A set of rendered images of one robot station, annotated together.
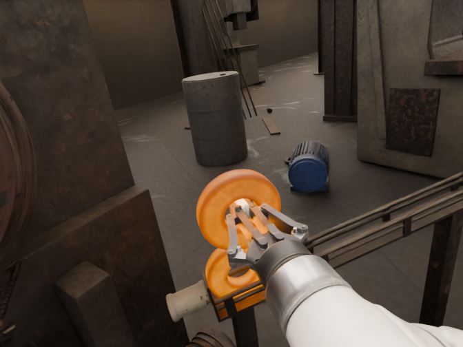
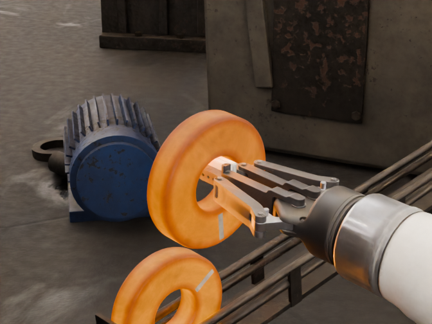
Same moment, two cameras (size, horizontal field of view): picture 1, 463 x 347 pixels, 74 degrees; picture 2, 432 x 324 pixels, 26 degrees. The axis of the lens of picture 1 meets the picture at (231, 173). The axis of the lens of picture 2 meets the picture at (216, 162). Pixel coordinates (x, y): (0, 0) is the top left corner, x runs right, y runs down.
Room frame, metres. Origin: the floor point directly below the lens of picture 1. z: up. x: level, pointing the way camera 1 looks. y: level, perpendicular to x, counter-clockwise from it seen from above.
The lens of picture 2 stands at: (-0.35, 0.46, 1.32)
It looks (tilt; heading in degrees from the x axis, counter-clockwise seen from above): 23 degrees down; 331
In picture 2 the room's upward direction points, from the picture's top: straight up
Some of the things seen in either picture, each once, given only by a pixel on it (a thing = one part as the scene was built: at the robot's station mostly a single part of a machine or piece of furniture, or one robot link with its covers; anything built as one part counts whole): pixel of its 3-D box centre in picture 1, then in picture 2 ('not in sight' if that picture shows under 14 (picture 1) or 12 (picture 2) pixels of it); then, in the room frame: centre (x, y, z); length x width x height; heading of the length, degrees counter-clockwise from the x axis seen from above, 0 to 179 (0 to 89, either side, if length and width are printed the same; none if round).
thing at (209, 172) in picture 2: (231, 214); (212, 180); (0.46, 0.01, 0.92); 0.05 x 0.03 x 0.01; 16
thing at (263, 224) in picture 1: (265, 228); (277, 189); (0.40, -0.04, 0.92); 0.11 x 0.01 x 0.04; 14
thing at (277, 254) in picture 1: (278, 257); (319, 216); (0.34, -0.05, 0.91); 0.09 x 0.08 x 0.07; 16
